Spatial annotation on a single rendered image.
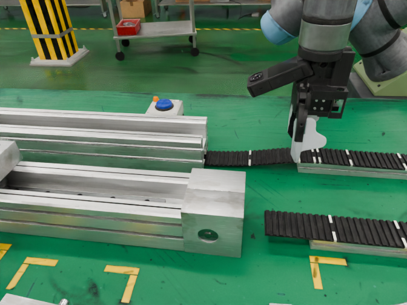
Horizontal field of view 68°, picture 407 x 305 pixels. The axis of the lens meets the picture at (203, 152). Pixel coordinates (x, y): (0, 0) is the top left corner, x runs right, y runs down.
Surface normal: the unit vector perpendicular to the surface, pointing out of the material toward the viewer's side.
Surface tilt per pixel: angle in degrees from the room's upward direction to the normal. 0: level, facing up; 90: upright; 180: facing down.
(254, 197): 0
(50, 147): 90
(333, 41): 90
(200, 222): 90
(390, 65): 88
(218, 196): 0
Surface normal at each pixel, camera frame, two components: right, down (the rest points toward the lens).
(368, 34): -0.33, 0.77
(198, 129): -0.14, 0.60
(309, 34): -0.81, 0.37
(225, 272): -0.03, -0.80
